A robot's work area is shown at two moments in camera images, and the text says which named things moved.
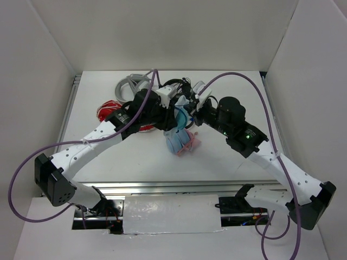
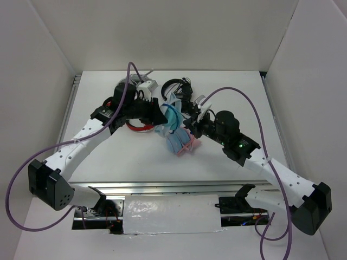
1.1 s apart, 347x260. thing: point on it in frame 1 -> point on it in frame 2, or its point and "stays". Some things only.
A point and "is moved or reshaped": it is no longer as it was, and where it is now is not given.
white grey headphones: [127, 86] stays
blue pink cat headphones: [181, 141] stays
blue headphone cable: [185, 115] is moved or reshaped
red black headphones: [146, 127] stays
